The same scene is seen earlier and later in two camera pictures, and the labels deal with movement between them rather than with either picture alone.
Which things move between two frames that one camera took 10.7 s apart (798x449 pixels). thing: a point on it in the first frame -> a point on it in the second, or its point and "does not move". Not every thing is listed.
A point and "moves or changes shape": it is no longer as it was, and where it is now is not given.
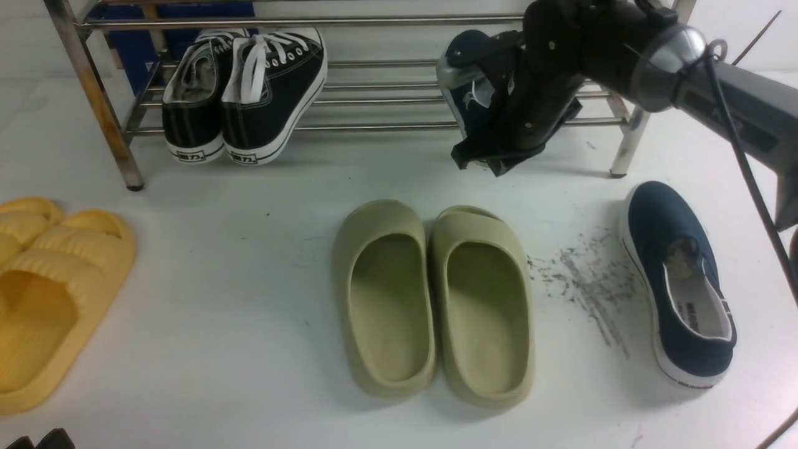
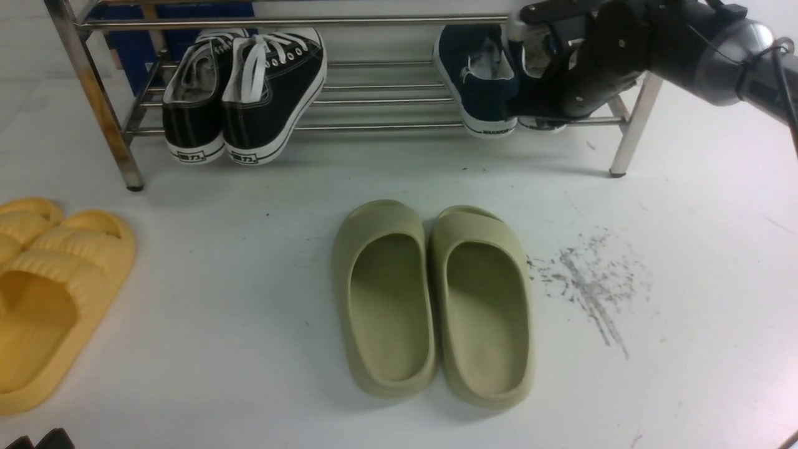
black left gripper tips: x=57 y=439 does not move
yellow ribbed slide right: x=55 y=294 does not move
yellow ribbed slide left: x=22 y=221 does not move
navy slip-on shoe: x=680 y=279 moves or changes shape
